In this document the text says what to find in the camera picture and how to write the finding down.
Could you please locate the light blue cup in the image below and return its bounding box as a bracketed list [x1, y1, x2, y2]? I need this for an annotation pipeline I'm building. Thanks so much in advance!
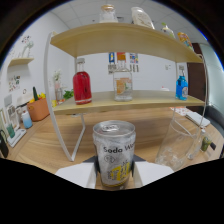
[21, 110, 34, 129]

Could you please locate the two-tier wooden shelf rack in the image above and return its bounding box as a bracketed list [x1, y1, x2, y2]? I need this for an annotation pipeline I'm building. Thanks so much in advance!
[43, 22, 209, 163]

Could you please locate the blue liquid bottle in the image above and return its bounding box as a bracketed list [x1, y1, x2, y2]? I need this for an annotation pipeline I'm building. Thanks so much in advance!
[175, 65, 189, 102]

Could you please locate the clear bottle green cap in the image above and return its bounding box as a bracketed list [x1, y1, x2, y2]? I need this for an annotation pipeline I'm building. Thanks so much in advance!
[161, 22, 176, 39]

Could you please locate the silver soda water can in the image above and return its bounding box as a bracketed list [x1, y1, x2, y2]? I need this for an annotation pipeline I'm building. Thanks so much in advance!
[92, 120, 137, 188]

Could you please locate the clear drinking glass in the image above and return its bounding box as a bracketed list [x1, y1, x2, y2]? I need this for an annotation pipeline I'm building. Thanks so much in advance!
[154, 113, 204, 172]

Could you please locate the clear bottle orange label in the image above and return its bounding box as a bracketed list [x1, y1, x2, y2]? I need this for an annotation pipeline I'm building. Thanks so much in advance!
[113, 61, 134, 102]

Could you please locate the green potted plant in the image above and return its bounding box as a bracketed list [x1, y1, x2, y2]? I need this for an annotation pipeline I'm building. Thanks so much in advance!
[62, 89, 75, 100]

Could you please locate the black handbag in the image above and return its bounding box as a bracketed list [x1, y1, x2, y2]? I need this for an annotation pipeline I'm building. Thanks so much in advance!
[0, 129, 10, 158]

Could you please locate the wooden wall shelf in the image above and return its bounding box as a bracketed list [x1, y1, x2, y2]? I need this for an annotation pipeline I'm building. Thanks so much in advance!
[8, 57, 35, 67]

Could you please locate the colourful yellow snack bag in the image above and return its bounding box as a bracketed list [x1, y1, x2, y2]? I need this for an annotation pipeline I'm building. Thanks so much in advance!
[177, 31, 195, 53]

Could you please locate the red liquid bottle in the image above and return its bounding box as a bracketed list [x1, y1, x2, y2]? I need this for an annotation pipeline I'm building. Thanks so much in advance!
[72, 57, 93, 106]

